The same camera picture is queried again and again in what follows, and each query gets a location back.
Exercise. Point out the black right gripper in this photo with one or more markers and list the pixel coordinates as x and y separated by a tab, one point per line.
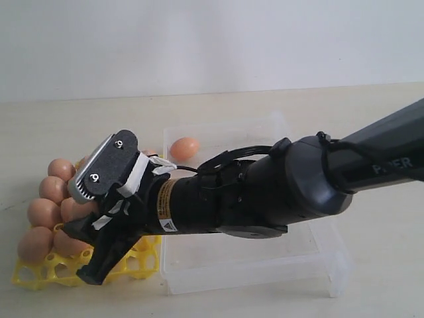
122	217

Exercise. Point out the yellow plastic egg tray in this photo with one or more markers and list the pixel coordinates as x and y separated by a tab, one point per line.
54	269

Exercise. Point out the brown egg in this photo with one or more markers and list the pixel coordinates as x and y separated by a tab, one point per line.
54	189
66	246
184	148
43	212

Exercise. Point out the brown egg second row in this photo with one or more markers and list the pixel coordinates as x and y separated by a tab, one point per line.
70	210

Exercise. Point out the brown egg column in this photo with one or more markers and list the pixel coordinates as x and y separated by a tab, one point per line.
35	245

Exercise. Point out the brown egg placed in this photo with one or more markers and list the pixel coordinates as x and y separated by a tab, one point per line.
82	161
62	169

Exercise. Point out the clear plastic container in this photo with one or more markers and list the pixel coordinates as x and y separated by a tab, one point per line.
196	263

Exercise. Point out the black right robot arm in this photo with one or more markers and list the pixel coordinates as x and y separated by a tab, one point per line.
254	192

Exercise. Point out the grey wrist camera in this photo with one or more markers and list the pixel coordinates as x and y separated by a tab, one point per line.
118	163

